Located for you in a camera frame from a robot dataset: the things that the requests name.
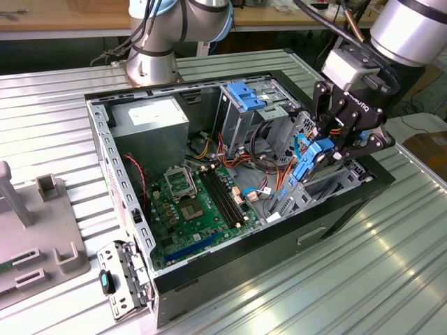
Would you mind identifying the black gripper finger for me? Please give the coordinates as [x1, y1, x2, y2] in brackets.
[312, 80, 332, 141]
[331, 111, 395, 161]

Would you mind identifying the metal socket cover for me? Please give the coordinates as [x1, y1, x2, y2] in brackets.
[163, 164, 196, 202]

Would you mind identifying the black open PC case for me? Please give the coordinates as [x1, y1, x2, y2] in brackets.
[83, 68, 397, 329]

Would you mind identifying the small black blue latch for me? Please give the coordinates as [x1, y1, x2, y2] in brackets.
[98, 269, 117, 297]

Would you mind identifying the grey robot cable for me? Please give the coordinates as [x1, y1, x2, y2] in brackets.
[89, 0, 161, 68]

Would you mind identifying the hard disk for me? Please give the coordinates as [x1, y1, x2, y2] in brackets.
[286, 137, 346, 188]

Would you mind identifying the red black thin wire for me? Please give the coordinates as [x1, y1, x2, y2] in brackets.
[122, 153, 149, 210]

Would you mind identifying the grey power supply unit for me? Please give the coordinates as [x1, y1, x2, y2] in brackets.
[106, 96, 191, 179]

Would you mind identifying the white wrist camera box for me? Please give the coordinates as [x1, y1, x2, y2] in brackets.
[321, 47, 381, 92]

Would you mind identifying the green motherboard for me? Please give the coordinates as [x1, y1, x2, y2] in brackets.
[148, 163, 261, 269]

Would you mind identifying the blue data wire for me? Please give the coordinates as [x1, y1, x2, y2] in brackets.
[294, 134, 314, 165]
[242, 187, 277, 199]

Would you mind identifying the blue expansion slot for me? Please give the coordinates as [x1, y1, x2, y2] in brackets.
[163, 232, 219, 265]

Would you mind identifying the yellow black wire bundle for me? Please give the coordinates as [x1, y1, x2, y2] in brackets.
[193, 136, 211, 161]

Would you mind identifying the grey parts rack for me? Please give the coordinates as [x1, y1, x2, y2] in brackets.
[0, 160, 91, 304]

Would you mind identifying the metal disk bay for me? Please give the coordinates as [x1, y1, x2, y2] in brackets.
[267, 162, 367, 224]

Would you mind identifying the black RAM slot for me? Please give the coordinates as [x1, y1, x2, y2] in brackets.
[200, 169, 232, 228]
[209, 167, 241, 227]
[213, 167, 246, 226]
[205, 168, 237, 228]

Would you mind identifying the black cable bundle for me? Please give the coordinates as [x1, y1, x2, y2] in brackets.
[249, 120, 277, 172]

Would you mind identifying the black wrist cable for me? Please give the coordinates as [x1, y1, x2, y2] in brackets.
[292, 0, 401, 97]

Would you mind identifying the blue drive latch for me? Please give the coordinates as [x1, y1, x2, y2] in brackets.
[226, 82, 268, 111]

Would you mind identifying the metal slot bracket cover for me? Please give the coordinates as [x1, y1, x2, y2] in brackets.
[96, 239, 156, 322]

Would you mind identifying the small brown cardboard box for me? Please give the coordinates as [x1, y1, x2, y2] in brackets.
[401, 131, 447, 179]

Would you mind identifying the grey metal drive cage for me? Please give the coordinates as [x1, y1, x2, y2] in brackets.
[212, 77, 302, 160]

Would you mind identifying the orange power wire bundle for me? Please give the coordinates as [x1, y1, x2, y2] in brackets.
[215, 131, 298, 196]

